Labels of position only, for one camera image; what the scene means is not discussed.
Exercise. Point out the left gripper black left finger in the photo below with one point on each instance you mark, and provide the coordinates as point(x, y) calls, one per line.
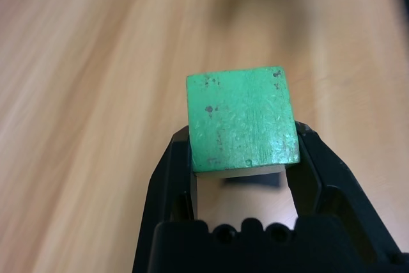
point(166, 183)

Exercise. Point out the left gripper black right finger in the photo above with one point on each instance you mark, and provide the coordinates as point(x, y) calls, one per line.
point(332, 186)

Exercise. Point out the green wooden block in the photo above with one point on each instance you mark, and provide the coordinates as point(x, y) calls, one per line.
point(243, 116)

